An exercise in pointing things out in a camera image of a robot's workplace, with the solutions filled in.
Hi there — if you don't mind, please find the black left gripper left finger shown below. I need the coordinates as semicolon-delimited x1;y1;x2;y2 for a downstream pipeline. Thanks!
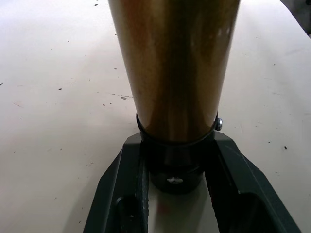
84;136;150;233

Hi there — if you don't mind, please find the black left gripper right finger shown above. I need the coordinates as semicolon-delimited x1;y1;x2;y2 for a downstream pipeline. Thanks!
206;133;302;233

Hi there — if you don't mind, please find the gold hand pump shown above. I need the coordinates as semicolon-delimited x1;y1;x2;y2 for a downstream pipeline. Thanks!
108;0;241;195

